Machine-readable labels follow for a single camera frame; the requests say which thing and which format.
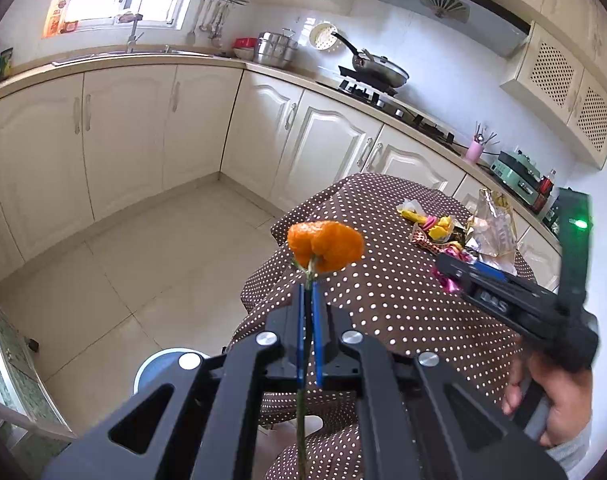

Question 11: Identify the steel steamer pot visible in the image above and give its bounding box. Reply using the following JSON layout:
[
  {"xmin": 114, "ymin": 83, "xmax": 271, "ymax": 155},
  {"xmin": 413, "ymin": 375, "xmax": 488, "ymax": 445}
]
[{"xmin": 254, "ymin": 29, "xmax": 300, "ymax": 70}]

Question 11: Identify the black gas stove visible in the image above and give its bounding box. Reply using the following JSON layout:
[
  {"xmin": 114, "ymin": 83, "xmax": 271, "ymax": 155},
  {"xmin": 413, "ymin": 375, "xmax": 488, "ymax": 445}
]
[{"xmin": 315, "ymin": 77, "xmax": 463, "ymax": 157}]

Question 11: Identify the red drink bottle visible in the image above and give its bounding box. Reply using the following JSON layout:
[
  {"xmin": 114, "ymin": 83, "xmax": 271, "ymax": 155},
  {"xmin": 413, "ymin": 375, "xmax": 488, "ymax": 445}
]
[{"xmin": 530, "ymin": 170, "xmax": 558, "ymax": 214}]

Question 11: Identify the black frying pan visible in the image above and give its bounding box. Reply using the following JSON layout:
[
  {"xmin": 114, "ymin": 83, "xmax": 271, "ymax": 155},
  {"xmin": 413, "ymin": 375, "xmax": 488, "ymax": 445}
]
[{"xmin": 330, "ymin": 31, "xmax": 411, "ymax": 89}]

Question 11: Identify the person's right hand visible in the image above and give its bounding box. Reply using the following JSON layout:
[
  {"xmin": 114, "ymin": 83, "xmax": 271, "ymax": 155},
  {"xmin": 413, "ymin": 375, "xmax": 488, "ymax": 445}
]
[{"xmin": 502, "ymin": 352, "xmax": 592, "ymax": 449}]

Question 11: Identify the chrome faucet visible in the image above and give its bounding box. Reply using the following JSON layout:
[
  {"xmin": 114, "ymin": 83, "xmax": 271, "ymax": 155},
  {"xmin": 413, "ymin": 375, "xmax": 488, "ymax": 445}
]
[{"xmin": 117, "ymin": 0, "xmax": 146, "ymax": 54}]

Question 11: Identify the green glass door cabinet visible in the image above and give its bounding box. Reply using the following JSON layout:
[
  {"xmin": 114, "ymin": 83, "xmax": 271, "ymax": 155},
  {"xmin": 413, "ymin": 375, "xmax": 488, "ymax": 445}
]
[{"xmin": 0, "ymin": 290, "xmax": 78, "ymax": 443}]

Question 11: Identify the brown polka dot tablecloth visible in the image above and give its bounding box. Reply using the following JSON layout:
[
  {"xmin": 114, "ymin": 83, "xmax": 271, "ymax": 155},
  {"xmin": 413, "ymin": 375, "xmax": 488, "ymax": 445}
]
[{"xmin": 223, "ymin": 172, "xmax": 537, "ymax": 480}]

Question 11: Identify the brown patterned wrapper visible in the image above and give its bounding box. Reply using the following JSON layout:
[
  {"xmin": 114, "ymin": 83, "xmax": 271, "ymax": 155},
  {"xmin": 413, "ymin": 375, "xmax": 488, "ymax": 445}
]
[{"xmin": 411, "ymin": 224, "xmax": 467, "ymax": 257}]

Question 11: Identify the green countertop appliance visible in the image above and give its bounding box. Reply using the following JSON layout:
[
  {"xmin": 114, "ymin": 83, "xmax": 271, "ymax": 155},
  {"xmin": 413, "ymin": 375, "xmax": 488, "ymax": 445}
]
[{"xmin": 490, "ymin": 150, "xmax": 543, "ymax": 197}]

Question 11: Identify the pink utensil holder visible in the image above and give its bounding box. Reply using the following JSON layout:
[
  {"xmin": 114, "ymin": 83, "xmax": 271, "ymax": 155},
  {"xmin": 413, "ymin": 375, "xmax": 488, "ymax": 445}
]
[{"xmin": 464, "ymin": 121, "xmax": 501, "ymax": 164}]

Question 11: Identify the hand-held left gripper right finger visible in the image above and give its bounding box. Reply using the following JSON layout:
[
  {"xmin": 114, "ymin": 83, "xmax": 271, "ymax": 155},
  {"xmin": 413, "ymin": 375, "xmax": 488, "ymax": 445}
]
[{"xmin": 311, "ymin": 282, "xmax": 567, "ymax": 480}]

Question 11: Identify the steel sink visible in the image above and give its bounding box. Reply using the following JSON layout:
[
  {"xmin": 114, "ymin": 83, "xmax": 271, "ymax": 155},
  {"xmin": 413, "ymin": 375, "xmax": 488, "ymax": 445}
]
[{"xmin": 52, "ymin": 48, "xmax": 210, "ymax": 67}]

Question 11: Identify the clear crinkled plastic bag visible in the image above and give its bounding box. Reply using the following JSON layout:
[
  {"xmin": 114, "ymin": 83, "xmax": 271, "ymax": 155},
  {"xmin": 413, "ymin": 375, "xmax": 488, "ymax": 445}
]
[{"xmin": 464, "ymin": 187, "xmax": 518, "ymax": 263}]

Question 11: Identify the light blue trash bin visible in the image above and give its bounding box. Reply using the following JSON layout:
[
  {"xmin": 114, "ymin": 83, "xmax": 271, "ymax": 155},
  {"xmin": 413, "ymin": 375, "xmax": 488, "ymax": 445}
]
[{"xmin": 133, "ymin": 347, "xmax": 211, "ymax": 402}]

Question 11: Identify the person's right forearm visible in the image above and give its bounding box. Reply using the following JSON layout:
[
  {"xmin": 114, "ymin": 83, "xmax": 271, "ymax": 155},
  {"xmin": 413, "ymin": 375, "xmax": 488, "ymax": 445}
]
[{"xmin": 543, "ymin": 417, "xmax": 592, "ymax": 480}]

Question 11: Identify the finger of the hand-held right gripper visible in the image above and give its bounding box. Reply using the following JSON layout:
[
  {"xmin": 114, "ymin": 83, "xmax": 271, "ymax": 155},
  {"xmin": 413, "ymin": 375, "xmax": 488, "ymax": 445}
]
[
  {"xmin": 471, "ymin": 260, "xmax": 520, "ymax": 286},
  {"xmin": 435, "ymin": 253, "xmax": 477, "ymax": 287}
]

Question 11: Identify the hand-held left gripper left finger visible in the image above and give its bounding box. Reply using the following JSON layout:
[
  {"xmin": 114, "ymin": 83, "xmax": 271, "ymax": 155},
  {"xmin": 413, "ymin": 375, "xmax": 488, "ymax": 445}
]
[{"xmin": 40, "ymin": 284, "xmax": 307, "ymax": 480}]

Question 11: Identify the cream round colander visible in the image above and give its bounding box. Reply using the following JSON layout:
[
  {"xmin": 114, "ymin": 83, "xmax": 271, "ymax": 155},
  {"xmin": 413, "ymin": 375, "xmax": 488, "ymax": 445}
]
[{"xmin": 309, "ymin": 21, "xmax": 343, "ymax": 52}]

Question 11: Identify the cream sink base cabinet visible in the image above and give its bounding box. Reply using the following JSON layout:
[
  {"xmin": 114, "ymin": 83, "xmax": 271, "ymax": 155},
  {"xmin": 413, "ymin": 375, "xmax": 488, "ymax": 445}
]
[{"xmin": 0, "ymin": 57, "xmax": 245, "ymax": 288}]

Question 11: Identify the cream stove base cabinet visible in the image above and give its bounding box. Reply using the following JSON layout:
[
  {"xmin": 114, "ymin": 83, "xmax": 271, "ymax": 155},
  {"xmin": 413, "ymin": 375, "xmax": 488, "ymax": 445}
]
[{"xmin": 220, "ymin": 70, "xmax": 564, "ymax": 291}]

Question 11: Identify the magenta foil wrapper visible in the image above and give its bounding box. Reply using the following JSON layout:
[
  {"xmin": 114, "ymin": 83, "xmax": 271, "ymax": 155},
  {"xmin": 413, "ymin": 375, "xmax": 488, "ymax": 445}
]
[{"xmin": 430, "ymin": 241, "xmax": 467, "ymax": 295}]

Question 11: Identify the yellow snack wrapper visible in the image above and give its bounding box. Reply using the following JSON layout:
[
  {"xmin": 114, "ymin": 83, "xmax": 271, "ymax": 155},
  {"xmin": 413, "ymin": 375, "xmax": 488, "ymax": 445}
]
[{"xmin": 397, "ymin": 200, "xmax": 458, "ymax": 242}]

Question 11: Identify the hanging utensil rack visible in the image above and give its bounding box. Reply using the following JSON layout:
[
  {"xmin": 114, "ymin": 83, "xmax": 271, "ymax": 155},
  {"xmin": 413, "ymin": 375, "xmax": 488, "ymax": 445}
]
[{"xmin": 185, "ymin": 0, "xmax": 250, "ymax": 50}]

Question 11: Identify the orange artificial flower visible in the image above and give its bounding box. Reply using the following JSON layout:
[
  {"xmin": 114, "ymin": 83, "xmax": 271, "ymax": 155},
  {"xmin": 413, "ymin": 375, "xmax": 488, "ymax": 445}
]
[{"xmin": 287, "ymin": 221, "xmax": 365, "ymax": 480}]

